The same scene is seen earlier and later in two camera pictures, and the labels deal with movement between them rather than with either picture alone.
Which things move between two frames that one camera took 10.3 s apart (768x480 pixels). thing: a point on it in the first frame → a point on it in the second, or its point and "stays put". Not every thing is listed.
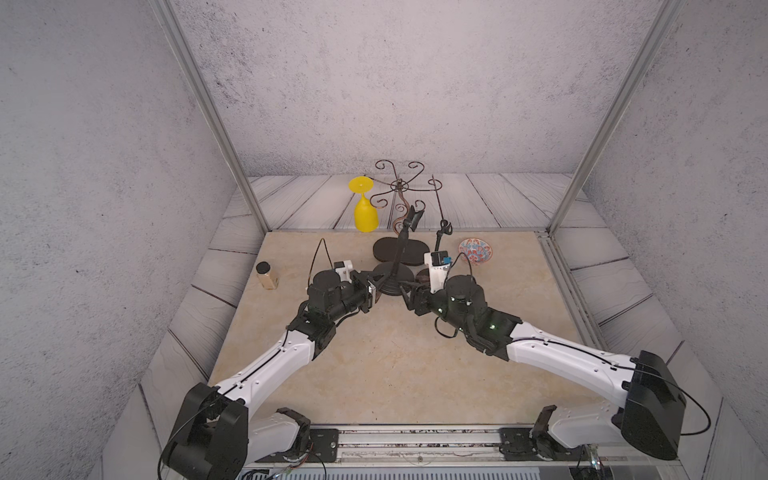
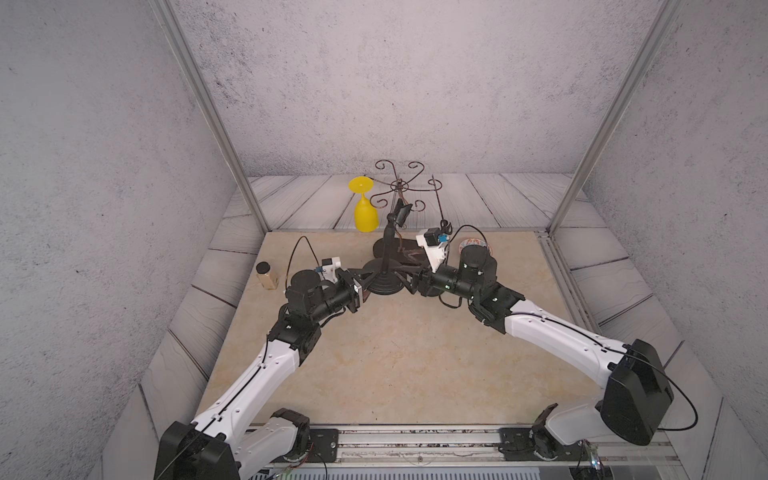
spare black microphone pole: (412, 221) → (399, 215)
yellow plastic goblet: (366, 218) stays put
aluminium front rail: (446, 446) stays put
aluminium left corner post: (172, 26) stays put
